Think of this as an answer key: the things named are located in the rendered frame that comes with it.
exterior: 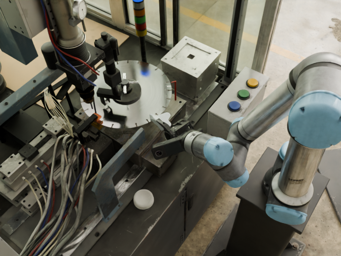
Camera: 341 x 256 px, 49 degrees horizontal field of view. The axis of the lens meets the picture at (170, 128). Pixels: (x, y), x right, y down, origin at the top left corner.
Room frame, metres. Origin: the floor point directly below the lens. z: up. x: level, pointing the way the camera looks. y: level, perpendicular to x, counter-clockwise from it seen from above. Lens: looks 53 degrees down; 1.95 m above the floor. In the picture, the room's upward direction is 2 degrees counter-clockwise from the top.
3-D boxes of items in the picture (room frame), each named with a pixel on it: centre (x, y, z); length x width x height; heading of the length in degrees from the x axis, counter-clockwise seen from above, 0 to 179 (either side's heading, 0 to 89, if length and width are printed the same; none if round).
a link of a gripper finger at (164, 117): (0.78, 0.03, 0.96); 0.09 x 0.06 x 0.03; 38
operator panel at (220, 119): (0.94, -0.27, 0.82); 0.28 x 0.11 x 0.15; 143
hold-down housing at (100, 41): (0.85, 0.18, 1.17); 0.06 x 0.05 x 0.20; 134
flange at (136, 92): (0.92, 0.16, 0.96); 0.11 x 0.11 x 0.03
